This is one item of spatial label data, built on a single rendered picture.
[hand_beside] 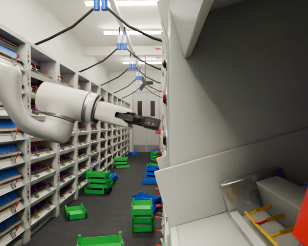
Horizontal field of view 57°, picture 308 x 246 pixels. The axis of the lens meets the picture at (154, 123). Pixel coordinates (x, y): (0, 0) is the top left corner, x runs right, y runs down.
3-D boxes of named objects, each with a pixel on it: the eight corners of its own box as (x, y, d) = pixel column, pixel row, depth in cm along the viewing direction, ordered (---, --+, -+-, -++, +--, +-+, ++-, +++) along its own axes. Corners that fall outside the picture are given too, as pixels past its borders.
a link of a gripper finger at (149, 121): (134, 125, 76) (158, 131, 76) (132, 125, 73) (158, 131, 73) (137, 113, 76) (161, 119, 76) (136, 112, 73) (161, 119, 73)
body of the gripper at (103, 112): (95, 122, 83) (132, 132, 83) (86, 122, 73) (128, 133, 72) (101, 97, 83) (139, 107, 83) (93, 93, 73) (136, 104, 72)
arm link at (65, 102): (77, 122, 73) (88, 88, 74) (28, 109, 73) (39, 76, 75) (85, 127, 81) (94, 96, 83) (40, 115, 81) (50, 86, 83)
